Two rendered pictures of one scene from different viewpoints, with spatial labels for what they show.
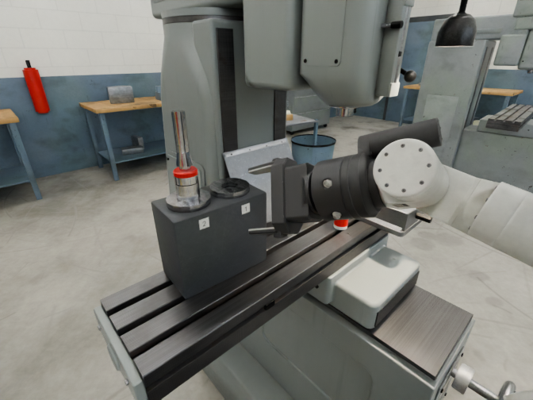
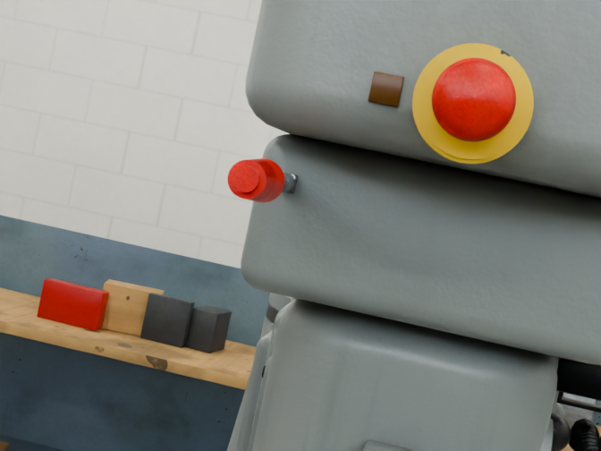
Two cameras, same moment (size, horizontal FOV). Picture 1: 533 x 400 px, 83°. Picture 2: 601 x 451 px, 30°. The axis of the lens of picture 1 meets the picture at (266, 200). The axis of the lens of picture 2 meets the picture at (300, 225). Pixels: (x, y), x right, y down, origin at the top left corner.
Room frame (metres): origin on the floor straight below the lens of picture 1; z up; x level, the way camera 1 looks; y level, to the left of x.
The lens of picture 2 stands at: (0.24, -0.75, 1.71)
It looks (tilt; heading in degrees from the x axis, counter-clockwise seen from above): 3 degrees down; 49
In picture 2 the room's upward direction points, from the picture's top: 12 degrees clockwise
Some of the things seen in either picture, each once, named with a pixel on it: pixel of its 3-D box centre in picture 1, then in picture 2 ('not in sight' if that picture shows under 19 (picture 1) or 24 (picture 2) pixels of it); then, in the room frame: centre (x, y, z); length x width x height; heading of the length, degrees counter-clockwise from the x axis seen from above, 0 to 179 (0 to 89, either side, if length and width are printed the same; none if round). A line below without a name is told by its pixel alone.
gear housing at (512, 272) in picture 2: not in sight; (441, 238); (0.87, -0.18, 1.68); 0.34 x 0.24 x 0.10; 42
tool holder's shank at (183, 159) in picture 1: (182, 141); not in sight; (0.56, 0.16, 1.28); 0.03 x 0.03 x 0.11
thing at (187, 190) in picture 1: (187, 186); not in sight; (0.56, 0.16, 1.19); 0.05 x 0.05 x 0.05
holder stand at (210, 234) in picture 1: (213, 230); not in sight; (0.59, 0.12, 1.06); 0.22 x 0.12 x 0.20; 129
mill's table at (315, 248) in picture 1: (320, 234); not in sight; (0.79, -0.17, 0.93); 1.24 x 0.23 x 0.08; 132
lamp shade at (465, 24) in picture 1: (457, 29); not in sight; (0.73, -0.40, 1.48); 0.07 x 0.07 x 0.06
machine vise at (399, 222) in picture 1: (362, 194); not in sight; (0.89, -0.32, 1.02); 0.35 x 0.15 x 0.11; 43
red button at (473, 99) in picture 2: not in sight; (473, 100); (0.65, -0.38, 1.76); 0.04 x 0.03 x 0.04; 132
